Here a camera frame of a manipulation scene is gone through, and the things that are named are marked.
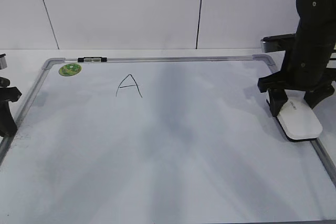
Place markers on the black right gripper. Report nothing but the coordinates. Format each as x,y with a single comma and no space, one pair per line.
304,67

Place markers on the white board with grey frame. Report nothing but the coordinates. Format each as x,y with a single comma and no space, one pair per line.
159,140

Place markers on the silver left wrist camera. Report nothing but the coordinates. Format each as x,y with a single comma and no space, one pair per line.
3,63

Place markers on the white eraser with black felt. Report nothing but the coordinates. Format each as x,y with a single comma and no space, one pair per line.
297,120

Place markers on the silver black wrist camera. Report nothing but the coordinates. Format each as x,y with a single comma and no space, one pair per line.
277,43

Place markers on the round green magnet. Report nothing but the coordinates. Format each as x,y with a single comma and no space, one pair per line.
70,69

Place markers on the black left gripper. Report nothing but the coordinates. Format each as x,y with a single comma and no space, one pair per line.
12,94

